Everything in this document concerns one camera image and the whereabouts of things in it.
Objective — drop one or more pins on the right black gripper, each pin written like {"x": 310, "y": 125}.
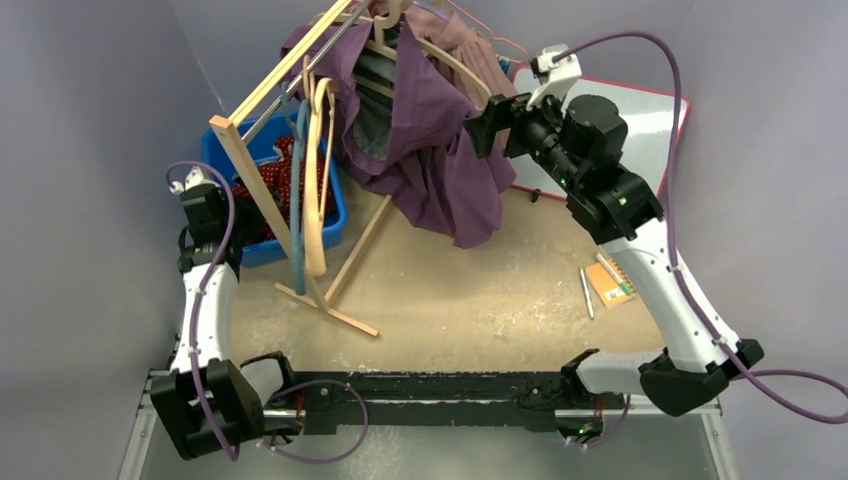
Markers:
{"x": 499, "y": 120}

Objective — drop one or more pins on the purple shirt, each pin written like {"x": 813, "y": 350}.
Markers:
{"x": 413, "y": 146}

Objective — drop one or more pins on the blue-grey plastic hanger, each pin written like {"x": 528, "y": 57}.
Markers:
{"x": 298, "y": 126}

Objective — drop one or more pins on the red polka dot skirt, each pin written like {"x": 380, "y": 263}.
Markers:
{"x": 275, "y": 174}

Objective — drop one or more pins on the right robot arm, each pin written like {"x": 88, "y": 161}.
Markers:
{"x": 579, "y": 144}

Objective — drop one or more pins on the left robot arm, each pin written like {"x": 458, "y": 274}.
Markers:
{"x": 204, "y": 399}

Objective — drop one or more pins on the pink garment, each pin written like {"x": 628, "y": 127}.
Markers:
{"x": 456, "y": 32}

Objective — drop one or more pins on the silver pen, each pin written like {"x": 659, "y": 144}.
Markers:
{"x": 586, "y": 293}

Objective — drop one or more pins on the orange card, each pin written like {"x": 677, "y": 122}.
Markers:
{"x": 605, "y": 287}

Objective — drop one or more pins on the green white marker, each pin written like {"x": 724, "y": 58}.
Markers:
{"x": 613, "y": 273}

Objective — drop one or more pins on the blue plastic bin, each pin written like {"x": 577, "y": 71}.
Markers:
{"x": 260, "y": 148}

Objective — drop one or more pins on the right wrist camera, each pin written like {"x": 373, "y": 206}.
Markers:
{"x": 556, "y": 72}

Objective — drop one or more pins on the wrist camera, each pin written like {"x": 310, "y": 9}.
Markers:
{"x": 556, "y": 72}
{"x": 195, "y": 178}

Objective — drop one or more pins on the whiteboard with pink frame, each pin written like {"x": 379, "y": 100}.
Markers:
{"x": 648, "y": 114}

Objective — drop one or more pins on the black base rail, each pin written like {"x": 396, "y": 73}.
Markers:
{"x": 320, "y": 402}

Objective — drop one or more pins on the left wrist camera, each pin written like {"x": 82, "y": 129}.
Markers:
{"x": 195, "y": 178}

